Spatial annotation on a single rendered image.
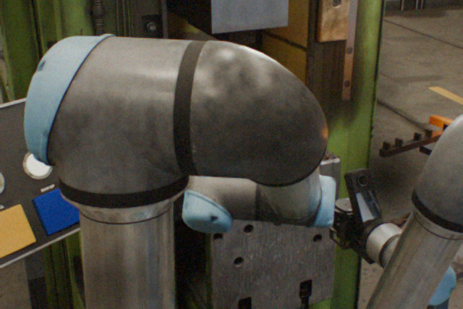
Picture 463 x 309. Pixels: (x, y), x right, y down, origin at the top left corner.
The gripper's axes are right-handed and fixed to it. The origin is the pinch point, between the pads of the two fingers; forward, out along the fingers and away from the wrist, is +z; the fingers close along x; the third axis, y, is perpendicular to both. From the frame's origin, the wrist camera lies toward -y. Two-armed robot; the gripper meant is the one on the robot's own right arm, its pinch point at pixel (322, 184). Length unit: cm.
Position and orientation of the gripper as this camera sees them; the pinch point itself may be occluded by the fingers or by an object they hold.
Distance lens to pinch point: 128.9
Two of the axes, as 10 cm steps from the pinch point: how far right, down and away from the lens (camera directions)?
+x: 9.1, -1.6, 3.8
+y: 0.0, 9.3, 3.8
